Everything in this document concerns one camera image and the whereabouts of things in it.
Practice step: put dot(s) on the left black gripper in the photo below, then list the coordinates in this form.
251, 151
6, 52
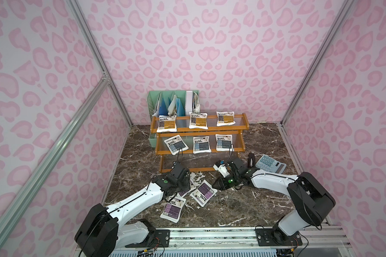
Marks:
181, 172

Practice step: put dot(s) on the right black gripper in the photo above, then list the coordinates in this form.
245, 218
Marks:
233, 166

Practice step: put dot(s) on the purple coffee bag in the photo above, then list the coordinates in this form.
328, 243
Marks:
203, 193
173, 209
193, 186

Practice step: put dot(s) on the blue coffee bag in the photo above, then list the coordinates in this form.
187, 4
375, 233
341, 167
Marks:
176, 144
201, 145
224, 142

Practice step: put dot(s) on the blue coffee bag front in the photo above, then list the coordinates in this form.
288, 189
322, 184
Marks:
176, 144

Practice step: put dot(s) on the yellow coffee bag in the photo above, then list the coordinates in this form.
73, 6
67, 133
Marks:
198, 121
225, 118
167, 124

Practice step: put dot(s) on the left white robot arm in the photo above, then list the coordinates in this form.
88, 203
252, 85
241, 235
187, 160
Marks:
106, 228

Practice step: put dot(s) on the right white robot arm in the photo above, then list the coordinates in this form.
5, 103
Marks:
311, 200

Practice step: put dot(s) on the orange three-tier shelf rack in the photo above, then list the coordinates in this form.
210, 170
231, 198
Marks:
204, 161

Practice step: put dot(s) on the grey desk calculator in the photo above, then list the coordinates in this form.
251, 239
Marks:
269, 164

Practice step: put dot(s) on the green desktop file organizer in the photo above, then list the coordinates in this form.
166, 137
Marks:
159, 102

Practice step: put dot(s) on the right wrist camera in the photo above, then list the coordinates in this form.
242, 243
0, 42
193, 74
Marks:
220, 166

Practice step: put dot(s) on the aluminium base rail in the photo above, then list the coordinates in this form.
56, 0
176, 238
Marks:
330, 241

